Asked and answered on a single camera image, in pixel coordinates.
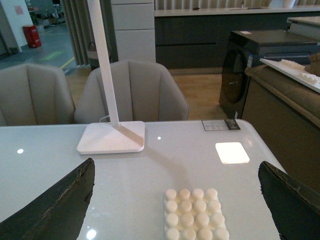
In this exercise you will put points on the dark grey kitchen counter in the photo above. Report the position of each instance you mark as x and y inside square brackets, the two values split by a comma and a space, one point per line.
[200, 41]

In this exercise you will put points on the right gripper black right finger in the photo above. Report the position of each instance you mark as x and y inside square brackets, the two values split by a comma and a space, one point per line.
[294, 207]

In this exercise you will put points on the olive green sofa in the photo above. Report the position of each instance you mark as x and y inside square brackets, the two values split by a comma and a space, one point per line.
[286, 114]

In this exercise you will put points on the beige chair far left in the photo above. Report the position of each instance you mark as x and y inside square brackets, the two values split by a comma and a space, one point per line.
[34, 94]

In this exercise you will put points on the white desk lamp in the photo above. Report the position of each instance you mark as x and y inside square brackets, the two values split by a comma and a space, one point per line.
[115, 137]

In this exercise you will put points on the black label card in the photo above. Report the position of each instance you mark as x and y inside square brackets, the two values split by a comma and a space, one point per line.
[220, 125]

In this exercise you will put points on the beige chair near lamp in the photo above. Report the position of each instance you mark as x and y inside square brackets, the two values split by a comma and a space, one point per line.
[144, 91]

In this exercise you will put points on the white board with blocks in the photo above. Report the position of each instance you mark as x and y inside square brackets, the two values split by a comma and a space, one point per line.
[296, 72]

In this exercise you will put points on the beige pleated curtain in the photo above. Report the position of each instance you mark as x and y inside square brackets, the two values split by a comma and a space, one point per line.
[78, 21]

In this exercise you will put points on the white studded base plate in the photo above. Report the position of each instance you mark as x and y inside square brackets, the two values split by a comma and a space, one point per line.
[194, 215]

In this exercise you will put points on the woven basket with handles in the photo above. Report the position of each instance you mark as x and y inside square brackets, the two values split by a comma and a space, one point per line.
[93, 53]

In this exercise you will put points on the white tall cabinet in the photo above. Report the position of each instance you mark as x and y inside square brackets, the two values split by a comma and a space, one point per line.
[134, 26]

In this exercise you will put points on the black washing machine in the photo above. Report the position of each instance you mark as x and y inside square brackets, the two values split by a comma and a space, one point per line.
[246, 49]

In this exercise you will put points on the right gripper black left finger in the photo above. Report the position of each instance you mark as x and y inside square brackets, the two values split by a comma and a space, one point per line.
[58, 213]

